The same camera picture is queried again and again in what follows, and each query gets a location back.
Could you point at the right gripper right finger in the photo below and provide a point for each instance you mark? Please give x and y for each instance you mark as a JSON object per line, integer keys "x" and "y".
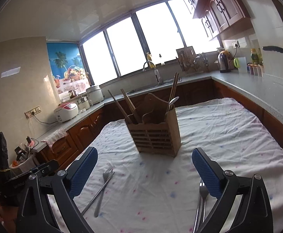
{"x": 254, "y": 213}

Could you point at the yellow dish soap bottle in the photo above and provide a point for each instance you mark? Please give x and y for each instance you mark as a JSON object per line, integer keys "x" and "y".
{"x": 149, "y": 60}

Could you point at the wooden chopstick long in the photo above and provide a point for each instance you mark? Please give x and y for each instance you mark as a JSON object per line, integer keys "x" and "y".
{"x": 171, "y": 96}

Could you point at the steel fork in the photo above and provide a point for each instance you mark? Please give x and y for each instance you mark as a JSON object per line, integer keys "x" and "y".
{"x": 200, "y": 212}
{"x": 106, "y": 175}

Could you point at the wooden utensil holder box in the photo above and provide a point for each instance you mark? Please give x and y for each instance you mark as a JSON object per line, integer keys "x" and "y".
{"x": 158, "y": 131}

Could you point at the wall power outlet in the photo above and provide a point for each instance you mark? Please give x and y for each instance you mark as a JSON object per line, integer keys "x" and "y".
{"x": 32, "y": 112}

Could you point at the white floral tablecloth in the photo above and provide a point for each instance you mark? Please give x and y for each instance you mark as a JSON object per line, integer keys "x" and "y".
{"x": 157, "y": 193}

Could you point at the steel spoon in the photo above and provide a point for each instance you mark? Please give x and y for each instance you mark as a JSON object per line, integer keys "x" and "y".
{"x": 171, "y": 102}

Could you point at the black wok pan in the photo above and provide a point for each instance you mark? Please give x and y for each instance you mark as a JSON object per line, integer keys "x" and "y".
{"x": 273, "y": 49}

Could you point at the upper wooden cabinets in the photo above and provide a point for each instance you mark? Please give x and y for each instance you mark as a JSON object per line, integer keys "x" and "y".
{"x": 223, "y": 18}

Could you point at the green drink bottle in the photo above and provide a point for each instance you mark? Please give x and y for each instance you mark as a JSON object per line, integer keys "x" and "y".
{"x": 254, "y": 56}

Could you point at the steel electric kettle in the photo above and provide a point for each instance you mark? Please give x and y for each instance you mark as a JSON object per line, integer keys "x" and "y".
{"x": 223, "y": 62}

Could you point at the tropical fruit poster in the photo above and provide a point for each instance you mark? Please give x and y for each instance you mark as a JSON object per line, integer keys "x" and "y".
{"x": 67, "y": 68}

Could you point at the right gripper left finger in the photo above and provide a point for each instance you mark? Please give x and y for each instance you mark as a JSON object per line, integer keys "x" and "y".
{"x": 35, "y": 213}

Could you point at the pink dish cloth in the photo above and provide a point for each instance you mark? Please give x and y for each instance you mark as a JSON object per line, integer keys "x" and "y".
{"x": 54, "y": 137}

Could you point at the red white rice cooker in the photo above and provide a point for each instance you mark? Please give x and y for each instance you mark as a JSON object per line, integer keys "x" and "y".
{"x": 66, "y": 112}

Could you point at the kitchen faucet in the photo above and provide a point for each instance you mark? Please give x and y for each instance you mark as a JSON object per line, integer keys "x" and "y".
{"x": 156, "y": 73}

